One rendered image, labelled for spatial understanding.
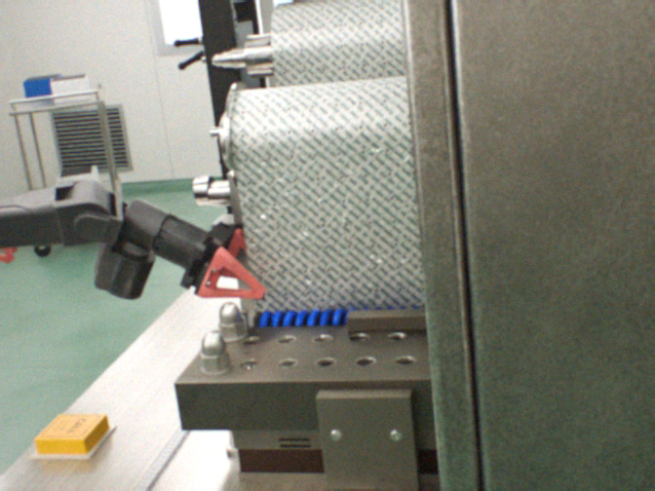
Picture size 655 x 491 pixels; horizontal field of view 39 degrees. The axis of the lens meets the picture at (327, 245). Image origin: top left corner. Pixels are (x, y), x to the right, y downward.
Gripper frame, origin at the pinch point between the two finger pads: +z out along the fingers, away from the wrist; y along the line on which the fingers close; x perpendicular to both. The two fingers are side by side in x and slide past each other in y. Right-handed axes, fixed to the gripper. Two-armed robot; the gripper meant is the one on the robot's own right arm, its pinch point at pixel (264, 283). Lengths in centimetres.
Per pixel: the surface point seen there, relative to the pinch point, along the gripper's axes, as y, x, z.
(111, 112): -555, -180, -218
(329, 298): 0.2, 2.2, 8.4
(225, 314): 8.1, -2.2, -2.0
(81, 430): 11.1, -24.5, -12.7
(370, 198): 0.2, 16.5, 7.7
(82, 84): -409, -122, -190
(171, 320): -33.0, -29.2, -15.6
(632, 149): 84, 46, 15
